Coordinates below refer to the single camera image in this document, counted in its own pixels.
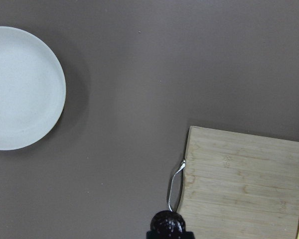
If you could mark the bamboo cutting board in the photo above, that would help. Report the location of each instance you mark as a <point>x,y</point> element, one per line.
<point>240,186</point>

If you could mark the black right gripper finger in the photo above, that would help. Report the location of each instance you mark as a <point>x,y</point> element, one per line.
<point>156,235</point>

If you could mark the steel board handle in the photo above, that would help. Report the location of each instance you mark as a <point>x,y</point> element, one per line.
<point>176,187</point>

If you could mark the dark red cherry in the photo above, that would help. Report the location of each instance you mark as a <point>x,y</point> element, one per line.
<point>166,221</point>

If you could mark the round cream plate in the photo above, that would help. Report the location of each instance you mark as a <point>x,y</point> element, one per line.
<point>32,89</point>

